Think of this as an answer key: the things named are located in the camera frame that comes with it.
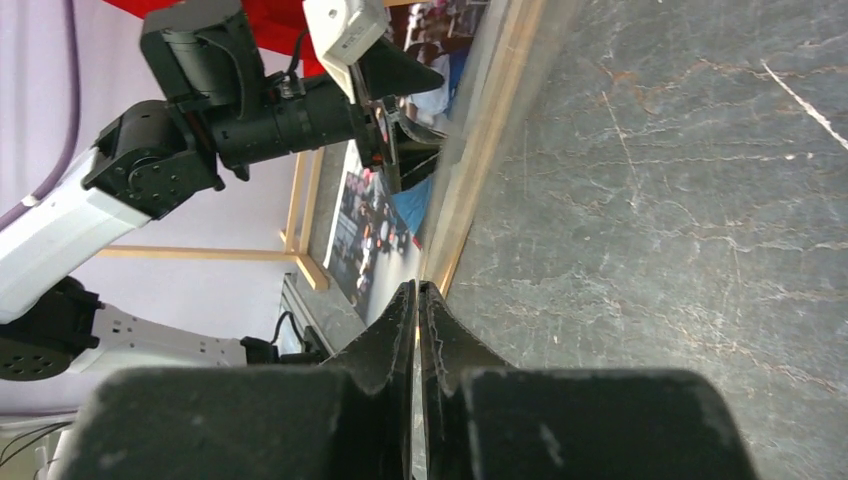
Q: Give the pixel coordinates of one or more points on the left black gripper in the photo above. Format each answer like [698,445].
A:
[402,151]

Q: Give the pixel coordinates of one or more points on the clear acrylic sheet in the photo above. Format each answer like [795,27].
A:
[442,340]

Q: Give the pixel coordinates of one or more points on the printed colour photo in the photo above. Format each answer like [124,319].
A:
[376,237]

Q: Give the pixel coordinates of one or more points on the wooden clothes rack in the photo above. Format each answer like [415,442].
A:
[285,232]

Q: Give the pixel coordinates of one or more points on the wooden picture frame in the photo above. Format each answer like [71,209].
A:
[487,99]

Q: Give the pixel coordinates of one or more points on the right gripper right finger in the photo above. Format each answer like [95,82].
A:
[487,419]

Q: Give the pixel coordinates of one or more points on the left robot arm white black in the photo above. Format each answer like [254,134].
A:
[51,324]

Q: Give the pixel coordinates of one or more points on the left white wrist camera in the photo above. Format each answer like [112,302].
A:
[341,32]

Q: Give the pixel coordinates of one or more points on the red hanging shirt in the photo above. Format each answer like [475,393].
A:
[265,26]

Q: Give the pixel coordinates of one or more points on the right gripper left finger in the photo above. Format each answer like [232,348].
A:
[346,418]

